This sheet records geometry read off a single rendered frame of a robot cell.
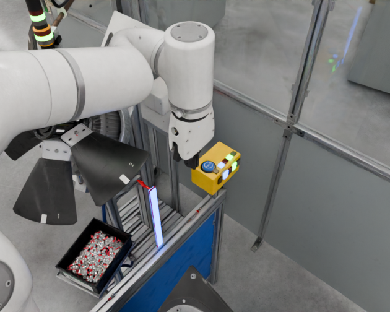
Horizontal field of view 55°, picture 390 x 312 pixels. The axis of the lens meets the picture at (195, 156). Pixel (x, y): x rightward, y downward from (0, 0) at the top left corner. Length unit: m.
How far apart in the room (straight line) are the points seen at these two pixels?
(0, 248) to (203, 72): 0.41
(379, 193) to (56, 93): 1.37
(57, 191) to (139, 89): 0.91
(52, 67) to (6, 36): 4.06
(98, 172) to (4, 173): 1.84
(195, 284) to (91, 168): 0.49
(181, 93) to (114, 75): 0.19
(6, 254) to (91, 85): 0.21
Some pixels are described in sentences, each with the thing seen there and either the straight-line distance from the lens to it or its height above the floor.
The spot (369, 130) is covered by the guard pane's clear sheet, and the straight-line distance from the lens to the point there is 1.48.
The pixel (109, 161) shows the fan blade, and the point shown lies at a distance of 1.20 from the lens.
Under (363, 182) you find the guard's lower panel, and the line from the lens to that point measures 1.62.
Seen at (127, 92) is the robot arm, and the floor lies 1.75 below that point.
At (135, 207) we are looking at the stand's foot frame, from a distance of 2.42.
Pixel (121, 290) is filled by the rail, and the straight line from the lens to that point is 1.32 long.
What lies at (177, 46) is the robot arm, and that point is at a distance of 0.61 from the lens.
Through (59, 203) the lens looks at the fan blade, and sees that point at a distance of 1.40.
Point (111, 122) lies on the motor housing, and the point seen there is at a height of 1.14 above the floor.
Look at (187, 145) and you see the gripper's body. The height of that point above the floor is 1.53.
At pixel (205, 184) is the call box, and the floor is 1.03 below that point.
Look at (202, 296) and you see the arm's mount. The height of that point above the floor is 1.16.
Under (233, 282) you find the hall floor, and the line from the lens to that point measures 2.25.
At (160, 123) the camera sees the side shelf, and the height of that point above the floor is 0.86.
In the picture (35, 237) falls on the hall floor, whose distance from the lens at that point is 2.57.
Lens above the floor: 2.06
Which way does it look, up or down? 48 degrees down
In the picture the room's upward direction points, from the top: straight up
